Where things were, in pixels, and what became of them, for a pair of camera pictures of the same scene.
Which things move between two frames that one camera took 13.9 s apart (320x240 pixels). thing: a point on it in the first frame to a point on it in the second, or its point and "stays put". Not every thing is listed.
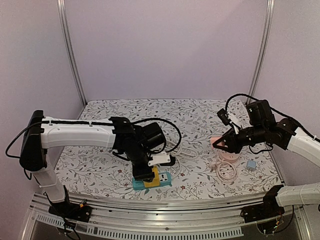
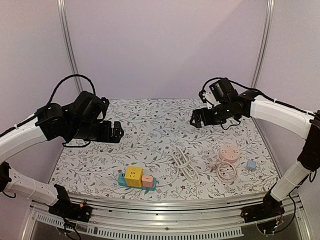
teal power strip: (165, 180) to (121, 182)
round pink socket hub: (228, 157) stays put
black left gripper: (143, 175) to (106, 136)
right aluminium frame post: (267, 29) stays put
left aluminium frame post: (61, 8) stays put
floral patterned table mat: (202, 168) stays put
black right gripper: (235, 139) to (201, 116)
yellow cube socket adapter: (156, 181) to (133, 176)
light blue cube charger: (251, 163) stays put
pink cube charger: (214, 138) to (147, 181)
